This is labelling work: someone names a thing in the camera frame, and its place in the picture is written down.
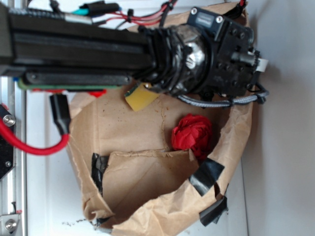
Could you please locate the silver corner bracket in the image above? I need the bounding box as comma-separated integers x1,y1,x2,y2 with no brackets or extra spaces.
0,214,20,236

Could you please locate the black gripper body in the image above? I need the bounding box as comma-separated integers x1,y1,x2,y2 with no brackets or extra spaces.
187,6,260,96

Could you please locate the brown paper bag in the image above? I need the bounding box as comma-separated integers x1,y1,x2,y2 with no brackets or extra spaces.
66,1,254,236

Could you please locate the white plastic tray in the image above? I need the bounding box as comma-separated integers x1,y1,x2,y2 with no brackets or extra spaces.
26,92,248,236

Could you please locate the black mounting bracket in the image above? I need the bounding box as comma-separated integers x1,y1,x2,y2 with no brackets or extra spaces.
0,104,16,180

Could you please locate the aluminium frame rail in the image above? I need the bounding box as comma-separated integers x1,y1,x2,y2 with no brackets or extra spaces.
0,77,27,236

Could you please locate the red cable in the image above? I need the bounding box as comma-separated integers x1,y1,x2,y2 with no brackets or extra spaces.
0,119,70,156

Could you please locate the yellow sponge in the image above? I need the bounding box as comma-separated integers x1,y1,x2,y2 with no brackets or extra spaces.
125,83,159,112

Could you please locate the crumpled red paper ball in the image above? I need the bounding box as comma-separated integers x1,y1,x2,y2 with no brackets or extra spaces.
171,114,213,161

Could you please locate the grey braided cable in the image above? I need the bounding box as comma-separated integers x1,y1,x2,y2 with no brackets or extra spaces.
177,83,270,108

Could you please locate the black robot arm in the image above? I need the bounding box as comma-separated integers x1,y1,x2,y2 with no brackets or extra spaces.
0,5,267,99

